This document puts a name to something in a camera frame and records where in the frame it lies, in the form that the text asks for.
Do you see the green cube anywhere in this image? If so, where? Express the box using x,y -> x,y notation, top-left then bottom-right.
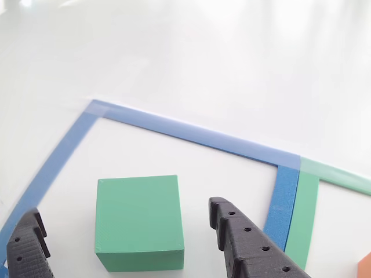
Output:
94,174 -> 186,273

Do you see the orange cube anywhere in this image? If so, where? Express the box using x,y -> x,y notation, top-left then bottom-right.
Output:
357,251 -> 371,278

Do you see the green square frame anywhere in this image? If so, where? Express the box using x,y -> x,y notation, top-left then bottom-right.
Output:
285,156 -> 371,272

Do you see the blue square frame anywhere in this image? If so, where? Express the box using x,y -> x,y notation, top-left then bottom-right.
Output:
0,98 -> 302,278

